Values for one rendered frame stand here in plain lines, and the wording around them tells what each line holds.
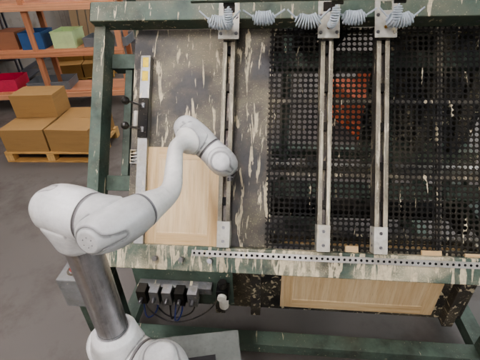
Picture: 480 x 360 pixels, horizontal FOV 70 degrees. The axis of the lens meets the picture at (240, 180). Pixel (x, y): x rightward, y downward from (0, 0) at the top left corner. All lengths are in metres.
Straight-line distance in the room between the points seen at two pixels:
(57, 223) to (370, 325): 2.15
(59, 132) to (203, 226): 3.13
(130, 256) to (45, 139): 3.12
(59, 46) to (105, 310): 5.47
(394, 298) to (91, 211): 1.86
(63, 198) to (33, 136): 3.87
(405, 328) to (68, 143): 3.90
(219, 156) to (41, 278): 2.27
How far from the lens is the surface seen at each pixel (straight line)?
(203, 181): 1.73
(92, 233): 0.83
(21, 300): 3.14
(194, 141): 1.27
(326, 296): 2.24
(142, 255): 1.80
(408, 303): 2.37
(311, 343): 2.26
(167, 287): 1.77
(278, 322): 2.54
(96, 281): 1.10
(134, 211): 0.88
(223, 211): 1.69
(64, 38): 6.28
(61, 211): 0.93
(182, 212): 1.75
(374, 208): 1.71
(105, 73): 1.98
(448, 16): 1.99
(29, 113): 5.14
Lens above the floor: 2.09
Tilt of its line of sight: 33 degrees down
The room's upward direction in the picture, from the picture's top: 2 degrees counter-clockwise
